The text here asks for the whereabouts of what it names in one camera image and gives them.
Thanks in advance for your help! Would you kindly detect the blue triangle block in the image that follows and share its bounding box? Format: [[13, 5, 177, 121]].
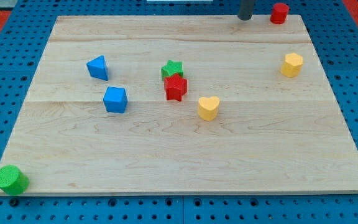
[[86, 55, 109, 81]]

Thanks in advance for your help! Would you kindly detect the red star block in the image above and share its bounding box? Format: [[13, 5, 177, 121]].
[[164, 73, 188, 101]]

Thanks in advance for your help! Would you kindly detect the yellow heart block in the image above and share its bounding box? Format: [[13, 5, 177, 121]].
[[198, 96, 220, 121]]

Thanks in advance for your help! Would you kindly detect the green star block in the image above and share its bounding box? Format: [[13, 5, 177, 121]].
[[161, 60, 183, 81]]

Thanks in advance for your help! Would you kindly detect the light wooden board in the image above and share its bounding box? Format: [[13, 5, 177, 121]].
[[0, 15, 358, 196]]

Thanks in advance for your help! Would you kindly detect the blue cube block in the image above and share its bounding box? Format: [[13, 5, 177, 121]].
[[103, 86, 127, 113]]

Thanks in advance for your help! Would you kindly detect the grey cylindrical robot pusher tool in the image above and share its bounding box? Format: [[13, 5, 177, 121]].
[[237, 0, 255, 21]]

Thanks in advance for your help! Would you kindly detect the yellow hexagon block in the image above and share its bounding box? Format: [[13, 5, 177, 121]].
[[280, 53, 303, 78]]

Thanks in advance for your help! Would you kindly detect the red cylinder block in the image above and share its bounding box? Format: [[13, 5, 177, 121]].
[[270, 2, 290, 24]]

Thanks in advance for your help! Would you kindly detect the green cylinder block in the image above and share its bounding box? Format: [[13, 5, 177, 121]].
[[0, 165, 30, 196]]

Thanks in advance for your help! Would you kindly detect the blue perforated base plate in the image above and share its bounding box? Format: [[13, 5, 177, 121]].
[[0, 1, 358, 223]]

